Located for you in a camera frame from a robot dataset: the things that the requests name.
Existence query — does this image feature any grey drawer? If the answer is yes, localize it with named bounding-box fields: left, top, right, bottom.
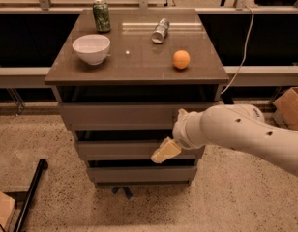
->
left=58, top=102, right=215, bottom=131
left=74, top=139, right=207, bottom=161
left=87, top=166, right=197, bottom=183

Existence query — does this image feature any green soda can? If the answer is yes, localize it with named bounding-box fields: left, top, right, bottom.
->
left=93, top=0, right=111, bottom=33

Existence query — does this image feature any metal railing frame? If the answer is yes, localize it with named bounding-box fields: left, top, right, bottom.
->
left=0, top=0, right=298, bottom=88

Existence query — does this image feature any cardboard box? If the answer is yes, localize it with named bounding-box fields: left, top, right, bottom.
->
left=273, top=87, right=298, bottom=131
left=0, top=191, right=15, bottom=232

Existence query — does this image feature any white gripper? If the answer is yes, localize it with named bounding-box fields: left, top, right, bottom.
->
left=151, top=108, right=208, bottom=163

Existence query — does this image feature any grey top drawer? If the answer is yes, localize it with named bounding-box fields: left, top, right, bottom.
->
left=58, top=102, right=215, bottom=131

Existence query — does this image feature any cardboard box bottom left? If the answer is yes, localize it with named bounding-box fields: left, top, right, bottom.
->
left=0, top=191, right=15, bottom=232

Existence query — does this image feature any orange fruit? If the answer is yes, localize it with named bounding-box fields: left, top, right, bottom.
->
left=172, top=50, right=191, bottom=70

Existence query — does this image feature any grey bottom drawer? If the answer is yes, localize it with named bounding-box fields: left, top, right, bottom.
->
left=87, top=166, right=197, bottom=183

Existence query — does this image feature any white ceramic bowl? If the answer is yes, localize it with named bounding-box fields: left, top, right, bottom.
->
left=72, top=34, right=110, bottom=65

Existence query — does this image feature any cardboard box right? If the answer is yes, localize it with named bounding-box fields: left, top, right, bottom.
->
left=273, top=87, right=298, bottom=131

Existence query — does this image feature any silver can lying down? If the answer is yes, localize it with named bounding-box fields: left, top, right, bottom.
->
left=151, top=18, right=169, bottom=44

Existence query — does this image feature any black metal bar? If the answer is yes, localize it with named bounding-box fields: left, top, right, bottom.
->
left=13, top=159, right=48, bottom=232

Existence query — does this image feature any white cable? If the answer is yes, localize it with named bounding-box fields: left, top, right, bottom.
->
left=220, top=5, right=255, bottom=96

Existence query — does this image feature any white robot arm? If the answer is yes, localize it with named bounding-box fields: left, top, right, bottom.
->
left=151, top=104, right=298, bottom=177

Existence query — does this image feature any grey drawer cabinet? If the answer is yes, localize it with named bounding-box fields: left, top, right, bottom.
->
left=45, top=9, right=228, bottom=186

